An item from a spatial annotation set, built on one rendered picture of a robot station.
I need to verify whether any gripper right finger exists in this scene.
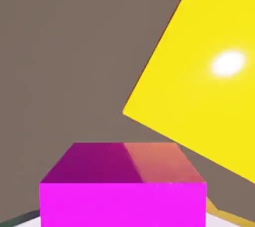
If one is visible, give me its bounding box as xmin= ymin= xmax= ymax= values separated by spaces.
xmin=206 ymin=196 xmax=255 ymax=227

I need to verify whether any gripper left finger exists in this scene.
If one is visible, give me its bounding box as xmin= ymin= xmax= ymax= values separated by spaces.
xmin=0 ymin=209 xmax=41 ymax=227

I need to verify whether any small magenta cube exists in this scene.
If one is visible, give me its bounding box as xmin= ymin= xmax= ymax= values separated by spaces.
xmin=39 ymin=142 xmax=208 ymax=227

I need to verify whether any large yellow box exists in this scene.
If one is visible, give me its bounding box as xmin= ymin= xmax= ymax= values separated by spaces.
xmin=122 ymin=0 xmax=255 ymax=185

